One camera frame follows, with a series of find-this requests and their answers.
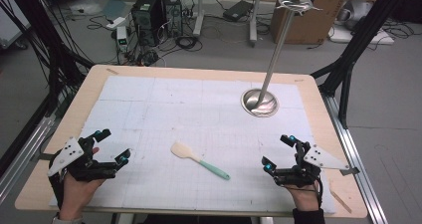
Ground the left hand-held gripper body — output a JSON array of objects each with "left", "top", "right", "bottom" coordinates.
[{"left": 47, "top": 135, "right": 117, "bottom": 182}]

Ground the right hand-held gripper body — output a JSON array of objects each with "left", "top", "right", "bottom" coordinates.
[{"left": 273, "top": 140, "right": 351, "bottom": 188}]

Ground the cream spatula with green handle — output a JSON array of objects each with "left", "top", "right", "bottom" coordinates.
[{"left": 170, "top": 141, "right": 231, "bottom": 181}]

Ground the person's left hand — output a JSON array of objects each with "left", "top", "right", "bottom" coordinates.
[{"left": 59, "top": 175, "right": 106, "bottom": 222}]

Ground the person's right hand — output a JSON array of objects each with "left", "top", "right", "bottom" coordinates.
[{"left": 285, "top": 185, "right": 321, "bottom": 213}]

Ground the thin wooden stick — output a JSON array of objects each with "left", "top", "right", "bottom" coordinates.
[{"left": 327, "top": 180, "right": 353, "bottom": 215}]

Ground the metal stand with round base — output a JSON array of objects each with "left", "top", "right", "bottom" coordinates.
[{"left": 240, "top": 0, "right": 323, "bottom": 118}]

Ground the white grid mat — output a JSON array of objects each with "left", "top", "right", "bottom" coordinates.
[{"left": 49, "top": 75, "right": 338, "bottom": 215}]

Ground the white device with green display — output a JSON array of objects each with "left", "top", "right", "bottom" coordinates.
[{"left": 115, "top": 25, "right": 129, "bottom": 53}]

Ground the white power strip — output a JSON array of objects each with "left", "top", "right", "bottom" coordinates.
[{"left": 105, "top": 16, "right": 127, "bottom": 31}]

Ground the white flat board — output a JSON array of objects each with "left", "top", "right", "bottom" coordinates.
[{"left": 327, "top": 24, "right": 396, "bottom": 46}]

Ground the cardboard box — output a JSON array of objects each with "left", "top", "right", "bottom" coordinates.
[{"left": 270, "top": 0, "right": 351, "bottom": 46}]

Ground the white stand leg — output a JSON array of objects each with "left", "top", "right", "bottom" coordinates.
[
  {"left": 192, "top": 0, "right": 205, "bottom": 38},
  {"left": 249, "top": 0, "right": 266, "bottom": 48}
]

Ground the large black computer tower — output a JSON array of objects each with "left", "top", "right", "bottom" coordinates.
[{"left": 130, "top": 0, "right": 167, "bottom": 48}]

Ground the flat black device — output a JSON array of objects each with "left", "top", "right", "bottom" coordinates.
[{"left": 222, "top": 0, "right": 255, "bottom": 22}]

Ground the slim black computer tower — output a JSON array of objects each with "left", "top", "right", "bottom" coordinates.
[{"left": 161, "top": 0, "right": 184, "bottom": 38}]

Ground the grey rounded helmet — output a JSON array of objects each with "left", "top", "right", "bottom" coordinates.
[{"left": 335, "top": 0, "right": 374, "bottom": 32}]

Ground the aluminium rail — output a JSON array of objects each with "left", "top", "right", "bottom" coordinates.
[
  {"left": 0, "top": 114, "right": 57, "bottom": 203},
  {"left": 319, "top": 93, "right": 390, "bottom": 224}
]

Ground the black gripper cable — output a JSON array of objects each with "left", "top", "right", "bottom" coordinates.
[{"left": 313, "top": 176, "right": 325, "bottom": 209}]

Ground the black strap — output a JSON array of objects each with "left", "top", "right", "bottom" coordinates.
[{"left": 48, "top": 163, "right": 68, "bottom": 210}]

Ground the black frame with cables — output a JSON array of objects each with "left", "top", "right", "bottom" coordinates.
[{"left": 0, "top": 0, "right": 95, "bottom": 118}]

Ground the coiled black cable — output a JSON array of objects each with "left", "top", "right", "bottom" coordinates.
[{"left": 174, "top": 34, "right": 204, "bottom": 53}]

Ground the black metal frame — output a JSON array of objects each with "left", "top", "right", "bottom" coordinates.
[{"left": 311, "top": 0, "right": 422, "bottom": 129}]

